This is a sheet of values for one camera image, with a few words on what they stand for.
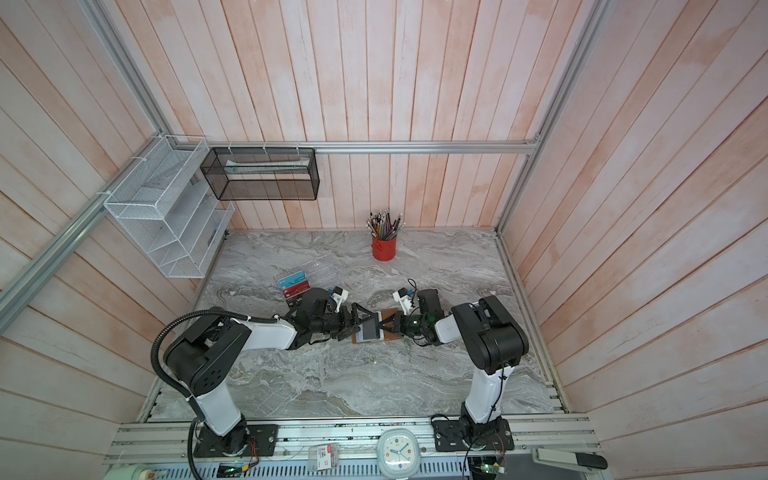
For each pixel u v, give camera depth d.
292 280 0.95
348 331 0.82
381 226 1.00
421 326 0.83
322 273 1.04
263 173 1.04
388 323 0.92
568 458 0.68
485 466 0.71
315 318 0.75
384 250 1.08
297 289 0.96
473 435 0.65
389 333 0.90
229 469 0.70
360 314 0.83
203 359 0.48
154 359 0.45
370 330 0.92
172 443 0.75
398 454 0.70
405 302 0.90
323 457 0.70
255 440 0.73
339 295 0.88
